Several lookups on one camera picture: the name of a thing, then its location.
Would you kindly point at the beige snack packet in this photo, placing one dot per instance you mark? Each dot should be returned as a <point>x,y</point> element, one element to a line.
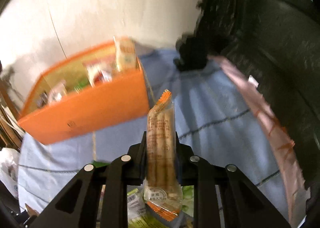
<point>125,54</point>

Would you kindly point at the clear biscuit stick packet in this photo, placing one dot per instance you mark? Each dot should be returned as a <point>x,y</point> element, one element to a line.
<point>160,142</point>

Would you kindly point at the blue checked blanket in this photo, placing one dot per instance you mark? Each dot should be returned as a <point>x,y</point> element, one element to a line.
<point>212,107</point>

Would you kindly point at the pink cloth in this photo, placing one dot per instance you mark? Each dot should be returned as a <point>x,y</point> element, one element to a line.
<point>262,112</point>

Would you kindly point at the orange cardboard box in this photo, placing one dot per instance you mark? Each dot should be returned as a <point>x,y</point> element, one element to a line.
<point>87,115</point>

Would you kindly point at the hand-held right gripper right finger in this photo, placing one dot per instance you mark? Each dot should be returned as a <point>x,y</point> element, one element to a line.
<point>205,180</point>

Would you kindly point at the clear silver snack packet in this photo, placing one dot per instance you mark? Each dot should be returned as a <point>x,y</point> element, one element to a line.
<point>56,92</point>

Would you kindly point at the white cloth label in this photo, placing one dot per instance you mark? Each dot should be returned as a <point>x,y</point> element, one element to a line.
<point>253,81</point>

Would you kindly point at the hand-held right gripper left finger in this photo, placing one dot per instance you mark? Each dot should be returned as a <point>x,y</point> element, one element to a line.
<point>117,180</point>

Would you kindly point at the dark carved wooden bed frame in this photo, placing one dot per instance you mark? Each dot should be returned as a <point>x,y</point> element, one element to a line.
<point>275,30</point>

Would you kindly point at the red white snack packet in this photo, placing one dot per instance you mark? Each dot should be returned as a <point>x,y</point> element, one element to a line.
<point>97,72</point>

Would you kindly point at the white plastic bag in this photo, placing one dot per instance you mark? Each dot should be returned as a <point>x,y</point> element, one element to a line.
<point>8,170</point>

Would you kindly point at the brown wooden chair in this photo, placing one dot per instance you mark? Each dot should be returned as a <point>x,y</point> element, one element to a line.
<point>7,117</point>

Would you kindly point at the green snack packet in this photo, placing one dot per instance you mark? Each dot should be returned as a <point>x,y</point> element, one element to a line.
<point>81,85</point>

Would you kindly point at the pile of snack packets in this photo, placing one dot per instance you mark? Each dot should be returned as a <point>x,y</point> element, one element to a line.
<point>135,208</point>

